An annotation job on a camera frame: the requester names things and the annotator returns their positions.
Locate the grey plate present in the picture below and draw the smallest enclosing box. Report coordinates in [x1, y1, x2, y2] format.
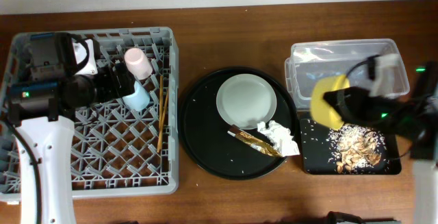
[216, 73, 277, 129]

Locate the white tissue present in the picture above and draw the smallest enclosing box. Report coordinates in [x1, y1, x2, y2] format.
[257, 120, 300, 157]

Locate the pink cup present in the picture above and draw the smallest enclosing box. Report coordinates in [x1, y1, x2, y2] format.
[124, 48, 153, 80]

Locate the yellow bowl with food scraps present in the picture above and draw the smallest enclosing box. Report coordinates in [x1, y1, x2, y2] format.
[310, 75, 350, 130]

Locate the pile of food scraps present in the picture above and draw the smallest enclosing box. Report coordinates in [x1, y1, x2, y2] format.
[326, 124, 386, 174]

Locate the round black tray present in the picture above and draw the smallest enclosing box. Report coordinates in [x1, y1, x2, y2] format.
[178, 66, 300, 180]

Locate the blue cup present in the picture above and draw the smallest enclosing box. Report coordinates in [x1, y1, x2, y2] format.
[122, 82, 150, 112]

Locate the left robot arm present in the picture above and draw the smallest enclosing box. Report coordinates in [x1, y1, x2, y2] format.
[5, 32, 136, 223]

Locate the grey dishwasher rack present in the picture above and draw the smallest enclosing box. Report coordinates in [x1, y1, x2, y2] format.
[1, 27, 179, 201]

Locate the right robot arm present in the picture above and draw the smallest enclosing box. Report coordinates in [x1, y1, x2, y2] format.
[314, 62, 437, 223]

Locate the brown snack wrapper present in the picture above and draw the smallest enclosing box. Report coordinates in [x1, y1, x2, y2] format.
[227, 125, 283, 158]

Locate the black rectangular tray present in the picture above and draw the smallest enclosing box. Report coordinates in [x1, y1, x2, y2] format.
[298, 112, 402, 175]

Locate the wooden chopstick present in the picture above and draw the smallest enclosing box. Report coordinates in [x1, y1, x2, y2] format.
[157, 75, 164, 153]
[159, 90, 169, 132]

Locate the clear plastic bin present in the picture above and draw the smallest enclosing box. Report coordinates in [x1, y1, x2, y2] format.
[285, 38, 410, 111]

